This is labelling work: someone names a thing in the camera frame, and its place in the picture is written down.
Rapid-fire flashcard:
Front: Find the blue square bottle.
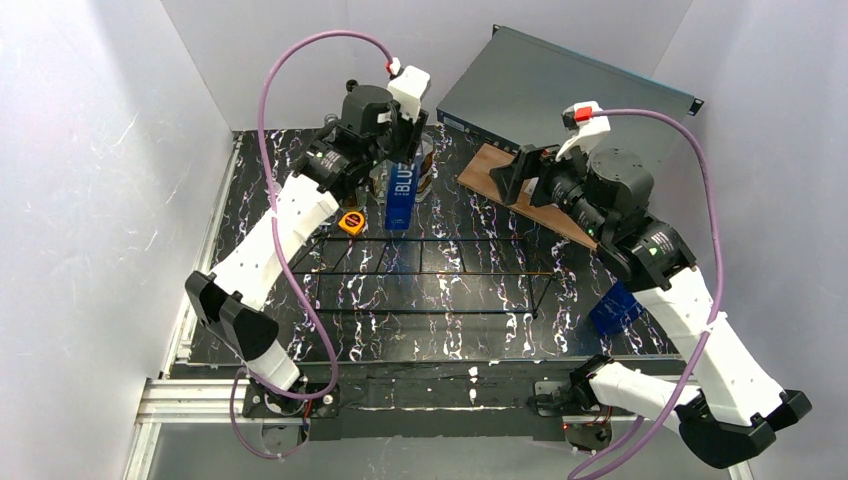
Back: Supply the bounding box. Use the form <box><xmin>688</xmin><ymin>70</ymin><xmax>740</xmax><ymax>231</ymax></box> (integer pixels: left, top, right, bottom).
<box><xmin>589</xmin><ymin>282</ymin><xmax>645</xmax><ymax>336</ymax></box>
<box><xmin>384</xmin><ymin>163</ymin><xmax>420</xmax><ymax>231</ymax></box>

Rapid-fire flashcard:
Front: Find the black wire wine rack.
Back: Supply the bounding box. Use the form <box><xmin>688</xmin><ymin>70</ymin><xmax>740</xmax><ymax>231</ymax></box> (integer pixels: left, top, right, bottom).
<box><xmin>291</xmin><ymin>235</ymin><xmax>556</xmax><ymax>317</ymax></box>

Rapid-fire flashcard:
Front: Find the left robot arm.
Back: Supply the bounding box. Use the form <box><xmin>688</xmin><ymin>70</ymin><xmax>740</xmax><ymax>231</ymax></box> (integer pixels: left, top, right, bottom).
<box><xmin>185</xmin><ymin>80</ymin><xmax>429</xmax><ymax>401</ymax></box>

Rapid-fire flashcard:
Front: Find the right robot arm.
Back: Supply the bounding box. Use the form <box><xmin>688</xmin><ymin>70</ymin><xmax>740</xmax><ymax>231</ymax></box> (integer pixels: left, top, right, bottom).
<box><xmin>489</xmin><ymin>145</ymin><xmax>812</xmax><ymax>468</ymax></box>

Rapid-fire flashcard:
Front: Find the tall clear glass bottle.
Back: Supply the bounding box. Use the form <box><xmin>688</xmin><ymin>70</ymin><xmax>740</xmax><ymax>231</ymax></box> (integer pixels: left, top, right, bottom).
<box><xmin>369</xmin><ymin>162</ymin><xmax>391</xmax><ymax>204</ymax></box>

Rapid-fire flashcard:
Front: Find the square whisky bottle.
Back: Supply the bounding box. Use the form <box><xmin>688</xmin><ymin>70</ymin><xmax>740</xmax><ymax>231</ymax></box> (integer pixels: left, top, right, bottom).
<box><xmin>415</xmin><ymin>134</ymin><xmax>435</xmax><ymax>203</ymax></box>

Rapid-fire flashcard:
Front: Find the grey rack server unit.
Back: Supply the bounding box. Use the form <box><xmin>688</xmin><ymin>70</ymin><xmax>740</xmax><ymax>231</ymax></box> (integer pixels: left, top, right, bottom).
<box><xmin>437</xmin><ymin>26</ymin><xmax>704</xmax><ymax>154</ymax></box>

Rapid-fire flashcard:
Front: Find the wooden board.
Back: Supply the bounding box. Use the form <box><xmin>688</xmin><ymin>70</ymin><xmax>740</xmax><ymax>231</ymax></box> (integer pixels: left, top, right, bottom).
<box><xmin>458</xmin><ymin>144</ymin><xmax>596</xmax><ymax>250</ymax></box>

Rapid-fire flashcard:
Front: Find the yellow tape measure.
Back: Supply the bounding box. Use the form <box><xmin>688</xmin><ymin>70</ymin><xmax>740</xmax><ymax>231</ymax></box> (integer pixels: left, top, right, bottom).
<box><xmin>338</xmin><ymin>211</ymin><xmax>367</xmax><ymax>236</ymax></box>

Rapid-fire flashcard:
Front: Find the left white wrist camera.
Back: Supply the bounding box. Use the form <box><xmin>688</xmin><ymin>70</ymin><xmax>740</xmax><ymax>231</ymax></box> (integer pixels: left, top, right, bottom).
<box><xmin>387</xmin><ymin>57</ymin><xmax>431</xmax><ymax>123</ymax></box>

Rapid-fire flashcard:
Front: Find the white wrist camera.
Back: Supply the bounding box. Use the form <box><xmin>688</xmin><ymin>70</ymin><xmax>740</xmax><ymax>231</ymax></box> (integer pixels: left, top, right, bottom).
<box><xmin>387</xmin><ymin>57</ymin><xmax>431</xmax><ymax>123</ymax></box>
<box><xmin>555</xmin><ymin>101</ymin><xmax>611</xmax><ymax>162</ymax></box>

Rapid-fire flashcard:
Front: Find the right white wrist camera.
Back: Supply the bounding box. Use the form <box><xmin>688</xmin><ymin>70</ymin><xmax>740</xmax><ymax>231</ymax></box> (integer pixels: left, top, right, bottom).
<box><xmin>555</xmin><ymin>101</ymin><xmax>611</xmax><ymax>162</ymax></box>

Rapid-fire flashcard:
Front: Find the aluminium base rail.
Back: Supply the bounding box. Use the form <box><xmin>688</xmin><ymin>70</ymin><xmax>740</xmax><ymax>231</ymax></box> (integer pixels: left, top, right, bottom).
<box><xmin>123</xmin><ymin>379</ymin><xmax>755</xmax><ymax>479</ymax></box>

